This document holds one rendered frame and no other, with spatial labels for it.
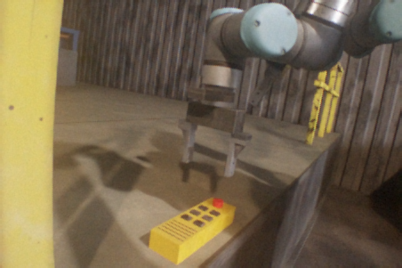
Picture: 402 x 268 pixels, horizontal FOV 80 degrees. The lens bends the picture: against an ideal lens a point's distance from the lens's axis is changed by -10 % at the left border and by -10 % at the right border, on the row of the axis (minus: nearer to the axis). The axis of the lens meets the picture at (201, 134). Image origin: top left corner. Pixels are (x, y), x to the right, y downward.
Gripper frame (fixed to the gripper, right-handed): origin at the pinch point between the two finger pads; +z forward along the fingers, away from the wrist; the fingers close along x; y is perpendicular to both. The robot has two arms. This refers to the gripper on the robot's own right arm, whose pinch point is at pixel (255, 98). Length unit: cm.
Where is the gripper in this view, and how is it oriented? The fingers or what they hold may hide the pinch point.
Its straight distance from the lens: 70.3
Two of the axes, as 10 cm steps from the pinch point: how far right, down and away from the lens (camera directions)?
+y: 7.9, 5.7, -2.1
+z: -5.4, 8.2, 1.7
